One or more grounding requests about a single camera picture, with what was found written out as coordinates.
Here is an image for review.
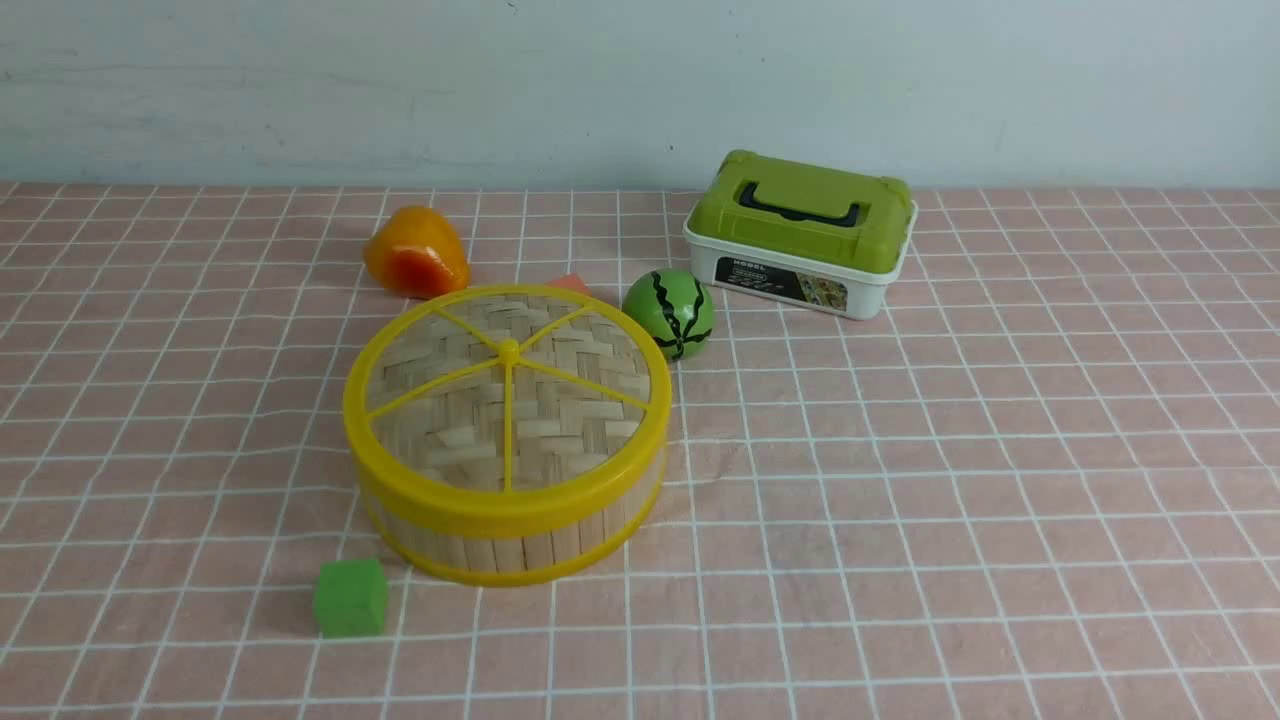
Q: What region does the yellow woven bamboo steamer lid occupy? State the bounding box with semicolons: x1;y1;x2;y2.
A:
342;284;673;538

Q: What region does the bamboo steamer basket yellow rim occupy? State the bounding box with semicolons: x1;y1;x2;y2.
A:
361;448;668;587

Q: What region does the green toy watermelon ball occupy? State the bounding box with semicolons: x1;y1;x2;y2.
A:
621;268;716;363

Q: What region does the orange foam cube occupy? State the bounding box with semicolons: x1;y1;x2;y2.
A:
547;273;591;296

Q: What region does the green lidded white storage box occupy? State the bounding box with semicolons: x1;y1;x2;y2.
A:
684;149;918;322

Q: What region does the orange toy pear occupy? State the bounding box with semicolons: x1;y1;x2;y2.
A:
364;205;471;300

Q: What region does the green foam cube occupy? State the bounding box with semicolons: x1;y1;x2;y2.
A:
312;557;389;639

